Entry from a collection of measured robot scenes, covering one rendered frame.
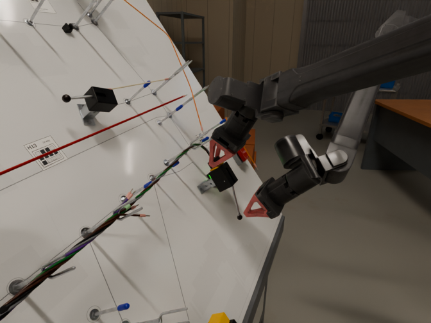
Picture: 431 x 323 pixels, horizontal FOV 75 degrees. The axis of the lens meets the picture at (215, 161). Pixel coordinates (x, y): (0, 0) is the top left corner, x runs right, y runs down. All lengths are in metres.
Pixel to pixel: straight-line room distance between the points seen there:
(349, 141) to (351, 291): 1.56
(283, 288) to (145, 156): 1.55
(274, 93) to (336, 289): 1.71
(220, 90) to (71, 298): 0.42
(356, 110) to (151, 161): 0.48
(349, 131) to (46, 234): 0.61
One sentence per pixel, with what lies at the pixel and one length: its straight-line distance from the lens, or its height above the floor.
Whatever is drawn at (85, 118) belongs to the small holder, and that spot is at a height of 1.32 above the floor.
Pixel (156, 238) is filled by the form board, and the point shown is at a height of 1.10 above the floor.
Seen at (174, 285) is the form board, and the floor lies 1.03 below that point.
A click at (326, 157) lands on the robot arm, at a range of 0.63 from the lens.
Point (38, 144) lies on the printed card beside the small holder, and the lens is 0.54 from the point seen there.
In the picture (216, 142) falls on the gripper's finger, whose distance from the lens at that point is 0.64.
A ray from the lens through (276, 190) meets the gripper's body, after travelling 0.65.
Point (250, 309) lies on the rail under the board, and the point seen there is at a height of 0.87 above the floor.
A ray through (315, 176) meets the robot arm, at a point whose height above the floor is 1.19.
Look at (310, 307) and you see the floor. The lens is 1.97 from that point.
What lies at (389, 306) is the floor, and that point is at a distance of 2.15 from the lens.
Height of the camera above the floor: 1.46
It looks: 23 degrees down
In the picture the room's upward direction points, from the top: straight up
